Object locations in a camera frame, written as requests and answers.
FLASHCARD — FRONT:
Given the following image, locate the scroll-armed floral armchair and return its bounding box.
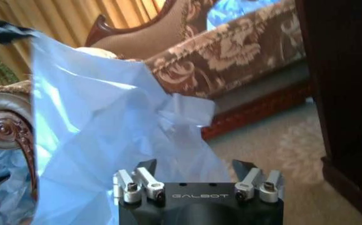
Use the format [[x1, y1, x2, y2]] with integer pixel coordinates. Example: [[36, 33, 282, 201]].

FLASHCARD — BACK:
[[0, 79, 42, 205]]

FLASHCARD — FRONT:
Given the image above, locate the golden striped curtain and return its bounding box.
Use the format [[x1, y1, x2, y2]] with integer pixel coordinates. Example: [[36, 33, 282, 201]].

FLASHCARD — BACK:
[[0, 0, 170, 83]]

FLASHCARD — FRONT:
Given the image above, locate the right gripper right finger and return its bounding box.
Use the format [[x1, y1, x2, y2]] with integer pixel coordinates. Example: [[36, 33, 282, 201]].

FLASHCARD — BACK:
[[231, 159, 285, 203]]

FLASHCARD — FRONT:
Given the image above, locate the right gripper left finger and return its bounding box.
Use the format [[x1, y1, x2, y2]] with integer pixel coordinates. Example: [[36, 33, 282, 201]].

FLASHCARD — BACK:
[[114, 158, 166, 204]]

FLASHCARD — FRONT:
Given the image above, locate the blue patterned plastic sheet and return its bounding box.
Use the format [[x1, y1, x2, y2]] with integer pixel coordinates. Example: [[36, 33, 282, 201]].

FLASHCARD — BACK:
[[206, 0, 282, 31]]

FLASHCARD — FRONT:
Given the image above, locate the dark wooden cabinet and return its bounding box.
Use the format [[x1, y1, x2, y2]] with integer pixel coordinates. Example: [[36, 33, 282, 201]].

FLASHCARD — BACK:
[[295, 0, 362, 224]]

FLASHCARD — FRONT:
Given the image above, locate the crumpled blue plastic sheet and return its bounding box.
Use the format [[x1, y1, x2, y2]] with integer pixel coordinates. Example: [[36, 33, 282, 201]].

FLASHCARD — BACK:
[[0, 142, 39, 225]]

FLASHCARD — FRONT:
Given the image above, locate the pale blue garbage bag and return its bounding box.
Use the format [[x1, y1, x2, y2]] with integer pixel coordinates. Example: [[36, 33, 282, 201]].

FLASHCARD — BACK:
[[30, 30, 233, 225]]

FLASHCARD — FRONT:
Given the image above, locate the brown floral wood-framed sofa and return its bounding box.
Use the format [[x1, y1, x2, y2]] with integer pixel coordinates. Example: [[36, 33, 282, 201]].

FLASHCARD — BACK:
[[83, 0, 313, 142]]

